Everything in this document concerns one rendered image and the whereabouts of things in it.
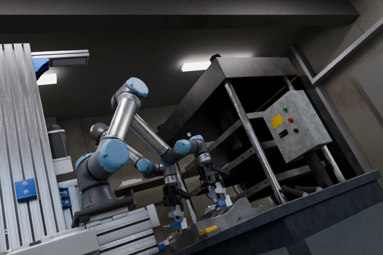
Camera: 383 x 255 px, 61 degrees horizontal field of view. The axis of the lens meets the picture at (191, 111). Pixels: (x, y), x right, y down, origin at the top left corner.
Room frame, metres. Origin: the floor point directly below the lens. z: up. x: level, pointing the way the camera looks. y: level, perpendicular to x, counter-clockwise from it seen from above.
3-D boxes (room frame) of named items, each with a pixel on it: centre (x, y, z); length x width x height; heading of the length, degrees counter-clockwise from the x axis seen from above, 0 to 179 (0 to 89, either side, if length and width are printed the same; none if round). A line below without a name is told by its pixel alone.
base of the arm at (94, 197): (1.29, 0.49, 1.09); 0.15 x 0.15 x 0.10
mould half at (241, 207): (1.94, 0.07, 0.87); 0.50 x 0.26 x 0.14; 127
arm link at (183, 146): (1.61, 0.11, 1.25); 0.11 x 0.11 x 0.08; 53
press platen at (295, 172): (2.98, -0.32, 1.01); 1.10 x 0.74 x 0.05; 37
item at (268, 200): (2.86, -0.25, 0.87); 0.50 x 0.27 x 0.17; 127
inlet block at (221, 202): (1.67, 0.05, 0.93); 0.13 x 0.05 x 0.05; 127
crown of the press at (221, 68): (2.95, -0.28, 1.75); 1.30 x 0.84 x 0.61; 37
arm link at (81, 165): (1.29, 0.48, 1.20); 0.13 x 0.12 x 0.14; 53
